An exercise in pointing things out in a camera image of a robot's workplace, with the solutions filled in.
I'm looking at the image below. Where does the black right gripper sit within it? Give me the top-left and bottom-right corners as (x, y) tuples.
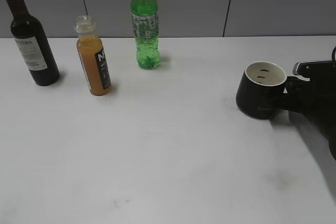
(268, 69), (335, 157)

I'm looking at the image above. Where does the black ceramic mug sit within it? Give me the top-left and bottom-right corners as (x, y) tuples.
(236, 61), (301, 120)

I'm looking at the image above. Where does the NFC orange juice bottle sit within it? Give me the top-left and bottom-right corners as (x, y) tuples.
(74, 15), (111, 96)

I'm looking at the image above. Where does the green plastic soda bottle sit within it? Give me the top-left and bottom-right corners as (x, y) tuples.
(131, 0), (160, 70)

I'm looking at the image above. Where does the dark red wine bottle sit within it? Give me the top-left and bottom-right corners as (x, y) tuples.
(6, 0), (60, 86)

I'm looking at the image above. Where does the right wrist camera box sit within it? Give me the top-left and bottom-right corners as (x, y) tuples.
(292, 60), (335, 78)

